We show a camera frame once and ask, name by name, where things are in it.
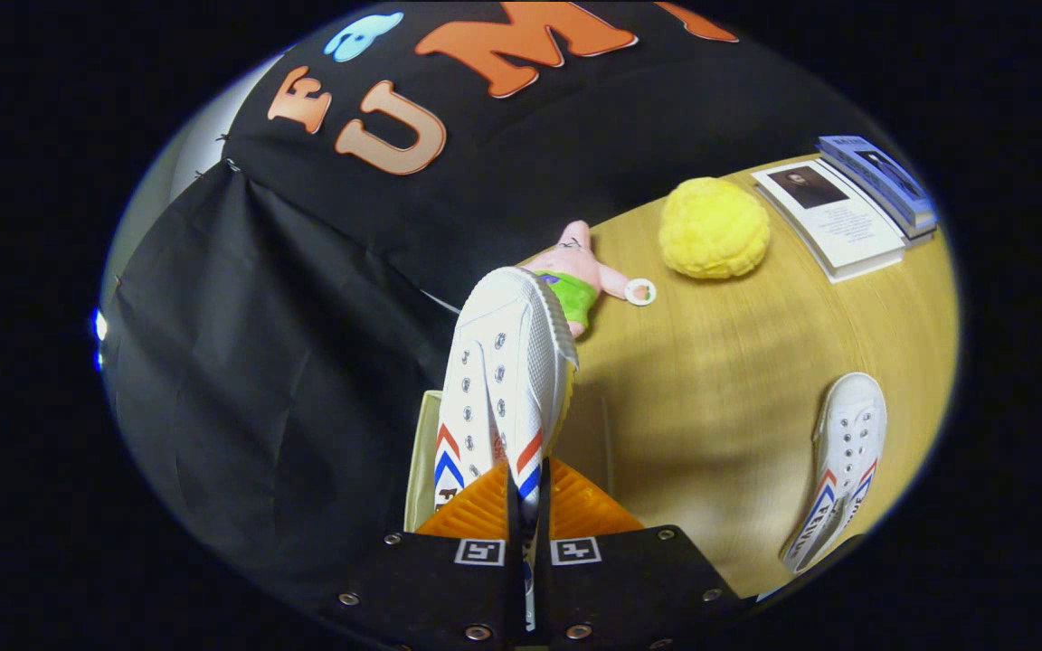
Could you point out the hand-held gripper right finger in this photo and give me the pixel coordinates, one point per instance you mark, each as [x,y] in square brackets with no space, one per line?
[546,588]

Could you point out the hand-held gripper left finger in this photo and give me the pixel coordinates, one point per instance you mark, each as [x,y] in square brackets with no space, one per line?
[514,588]

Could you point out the brown fabric storage box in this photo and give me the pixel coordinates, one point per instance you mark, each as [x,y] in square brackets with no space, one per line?
[419,470]

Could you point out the white canvas shoe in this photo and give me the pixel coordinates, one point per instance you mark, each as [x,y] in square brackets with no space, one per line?
[847,434]
[521,362]

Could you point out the pink starfish plush toy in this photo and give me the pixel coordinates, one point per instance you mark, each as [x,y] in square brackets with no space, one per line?
[575,262]

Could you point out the black backdrop cloth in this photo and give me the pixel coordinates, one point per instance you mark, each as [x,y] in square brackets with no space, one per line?
[286,344]

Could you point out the yellow plush toy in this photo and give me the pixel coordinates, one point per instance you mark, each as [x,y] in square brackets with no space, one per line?
[711,231]

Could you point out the white book with portrait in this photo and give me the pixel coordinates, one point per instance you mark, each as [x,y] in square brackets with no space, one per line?
[847,226]

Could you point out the thin grey book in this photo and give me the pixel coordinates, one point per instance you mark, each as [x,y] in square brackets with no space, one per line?
[923,233]

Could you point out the blue book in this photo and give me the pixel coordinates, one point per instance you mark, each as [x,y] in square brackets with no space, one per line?
[883,176]

